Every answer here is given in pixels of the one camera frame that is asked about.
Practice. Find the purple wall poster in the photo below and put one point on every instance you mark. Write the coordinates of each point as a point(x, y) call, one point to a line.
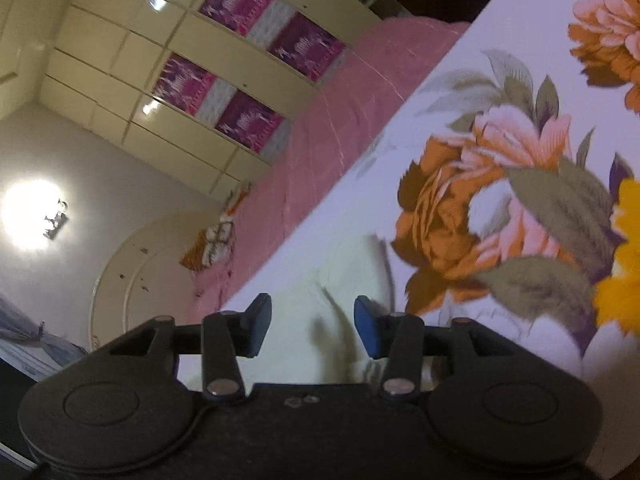
point(232, 2)
point(247, 120)
point(182, 80)
point(305, 45)

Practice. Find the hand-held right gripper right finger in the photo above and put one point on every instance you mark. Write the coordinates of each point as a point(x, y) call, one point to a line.
point(366, 331)

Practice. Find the orange patterned cloth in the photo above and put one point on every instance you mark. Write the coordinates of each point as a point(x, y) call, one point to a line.
point(192, 259)

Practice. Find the floral lilac blanket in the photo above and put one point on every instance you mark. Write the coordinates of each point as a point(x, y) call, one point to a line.
point(525, 110)

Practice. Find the light green knit sweater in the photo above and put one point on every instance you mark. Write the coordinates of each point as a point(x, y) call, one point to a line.
point(310, 280)

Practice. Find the grey tied curtain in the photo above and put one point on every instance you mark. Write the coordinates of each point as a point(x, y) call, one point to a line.
point(40, 355)

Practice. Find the wall lamp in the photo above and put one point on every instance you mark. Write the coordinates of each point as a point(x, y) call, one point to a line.
point(55, 221)

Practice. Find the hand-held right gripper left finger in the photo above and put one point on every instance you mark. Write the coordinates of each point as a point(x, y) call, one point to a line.
point(260, 321)

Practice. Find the cream arched headboard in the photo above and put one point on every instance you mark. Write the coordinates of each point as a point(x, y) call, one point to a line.
point(130, 270)

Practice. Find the cream wardrobe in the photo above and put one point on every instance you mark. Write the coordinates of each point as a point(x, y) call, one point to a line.
point(100, 60)

